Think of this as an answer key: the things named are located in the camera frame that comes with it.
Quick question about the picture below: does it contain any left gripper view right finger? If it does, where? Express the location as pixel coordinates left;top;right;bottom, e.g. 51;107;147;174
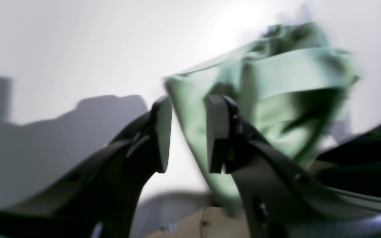
206;95;381;238

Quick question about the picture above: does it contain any light green T-shirt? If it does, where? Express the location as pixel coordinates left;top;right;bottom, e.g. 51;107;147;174
165;22;359;218

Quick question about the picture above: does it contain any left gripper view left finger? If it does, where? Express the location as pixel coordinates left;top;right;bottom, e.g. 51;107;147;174
0;96;172;238

